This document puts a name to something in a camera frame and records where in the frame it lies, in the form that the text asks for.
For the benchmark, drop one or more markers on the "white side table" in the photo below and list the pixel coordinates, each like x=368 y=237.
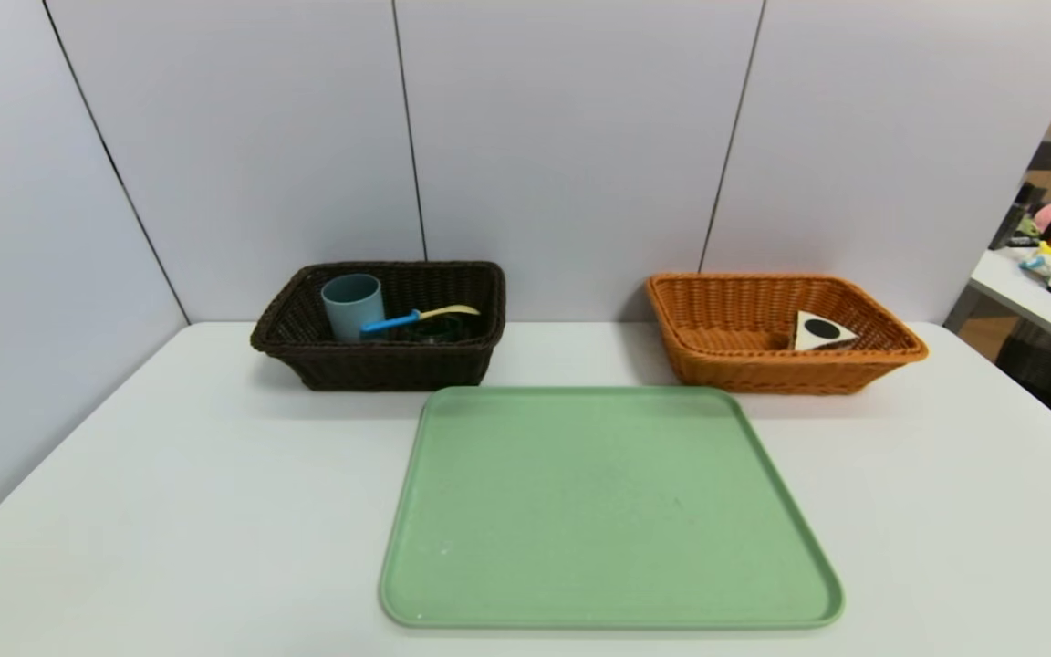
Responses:
x=1036 y=315

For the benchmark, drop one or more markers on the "orange wicker basket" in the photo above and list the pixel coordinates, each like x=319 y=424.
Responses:
x=726 y=360

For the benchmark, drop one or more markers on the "light green plastic tray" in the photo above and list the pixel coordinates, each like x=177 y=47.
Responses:
x=608 y=511

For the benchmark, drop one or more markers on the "dark brown wicker basket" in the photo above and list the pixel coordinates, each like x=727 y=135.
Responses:
x=379 y=365

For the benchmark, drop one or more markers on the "grey-blue plastic cup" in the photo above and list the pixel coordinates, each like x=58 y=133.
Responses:
x=350 y=310

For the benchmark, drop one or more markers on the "chocolate blueberry cake slice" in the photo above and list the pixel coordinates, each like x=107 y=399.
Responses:
x=822 y=331

